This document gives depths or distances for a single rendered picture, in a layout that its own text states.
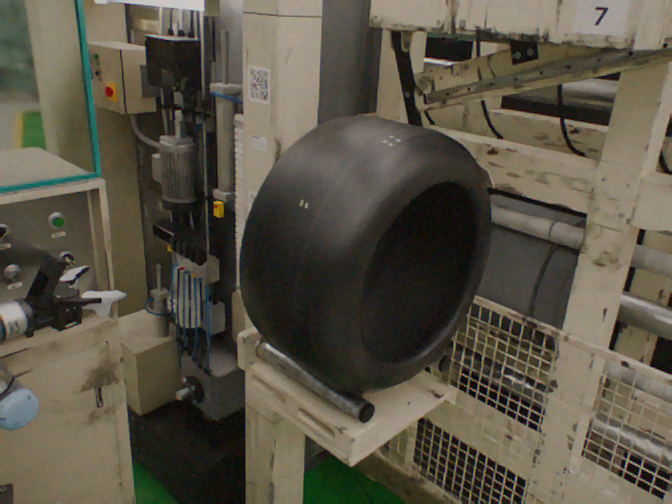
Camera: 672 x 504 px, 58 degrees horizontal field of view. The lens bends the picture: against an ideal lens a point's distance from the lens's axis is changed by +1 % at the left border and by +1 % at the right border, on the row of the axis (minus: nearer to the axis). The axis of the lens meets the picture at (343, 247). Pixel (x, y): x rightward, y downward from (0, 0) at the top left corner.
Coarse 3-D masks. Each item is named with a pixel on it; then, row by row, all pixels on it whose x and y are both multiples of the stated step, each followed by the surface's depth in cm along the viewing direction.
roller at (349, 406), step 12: (264, 348) 144; (276, 360) 141; (288, 360) 139; (288, 372) 138; (300, 372) 135; (312, 384) 133; (324, 384) 131; (324, 396) 131; (336, 396) 128; (348, 396) 127; (360, 396) 128; (348, 408) 126; (360, 408) 124; (372, 408) 126; (360, 420) 124
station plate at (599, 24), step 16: (592, 0) 105; (608, 0) 104; (624, 0) 102; (576, 16) 108; (592, 16) 106; (608, 16) 104; (624, 16) 103; (576, 32) 109; (592, 32) 107; (608, 32) 105
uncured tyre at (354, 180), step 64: (320, 128) 121; (384, 128) 117; (320, 192) 108; (384, 192) 106; (448, 192) 145; (256, 256) 115; (320, 256) 105; (384, 256) 158; (448, 256) 151; (256, 320) 122; (320, 320) 108; (384, 320) 154; (448, 320) 139; (384, 384) 125
